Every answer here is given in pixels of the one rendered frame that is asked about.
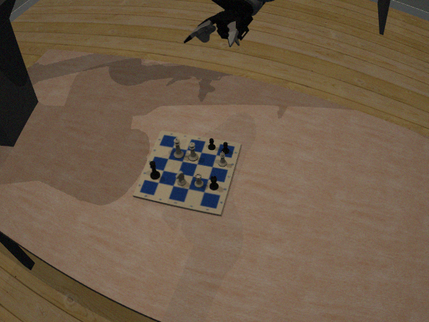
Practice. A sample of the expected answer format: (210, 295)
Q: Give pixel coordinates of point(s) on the blue and cream chessboard with pieces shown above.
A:
(165, 190)

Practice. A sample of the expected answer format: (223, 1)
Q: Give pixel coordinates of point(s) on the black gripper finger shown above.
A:
(203, 30)
(234, 30)

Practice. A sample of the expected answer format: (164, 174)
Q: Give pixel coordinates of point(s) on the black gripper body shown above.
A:
(221, 19)

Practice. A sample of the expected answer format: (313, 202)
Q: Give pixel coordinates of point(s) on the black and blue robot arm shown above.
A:
(233, 5)

